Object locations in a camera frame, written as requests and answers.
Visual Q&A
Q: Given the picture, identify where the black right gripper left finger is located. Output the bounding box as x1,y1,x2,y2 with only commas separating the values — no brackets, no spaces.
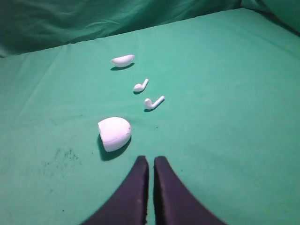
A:
82,156,149,225

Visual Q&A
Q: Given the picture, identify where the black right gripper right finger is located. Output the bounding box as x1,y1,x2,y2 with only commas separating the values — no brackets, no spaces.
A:
153,156,225,225

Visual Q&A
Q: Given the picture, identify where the white earphone case body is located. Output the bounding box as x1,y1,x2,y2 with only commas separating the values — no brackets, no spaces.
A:
98,117,131,152

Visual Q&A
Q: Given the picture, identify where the white earbud near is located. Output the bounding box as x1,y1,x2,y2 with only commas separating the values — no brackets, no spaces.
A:
144,96,165,110

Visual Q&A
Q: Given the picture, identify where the white earbud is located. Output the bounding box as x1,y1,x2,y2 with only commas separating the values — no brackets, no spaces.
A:
144,96,165,110
133,78,149,92

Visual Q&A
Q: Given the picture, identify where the green table cloth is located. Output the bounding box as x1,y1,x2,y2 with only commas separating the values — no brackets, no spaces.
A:
0,8,300,225

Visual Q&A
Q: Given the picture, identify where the white earbud far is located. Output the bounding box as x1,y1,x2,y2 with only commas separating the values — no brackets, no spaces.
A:
133,78,149,92

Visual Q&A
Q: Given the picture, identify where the green backdrop cloth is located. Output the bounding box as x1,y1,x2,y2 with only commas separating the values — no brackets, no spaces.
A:
0,0,300,58

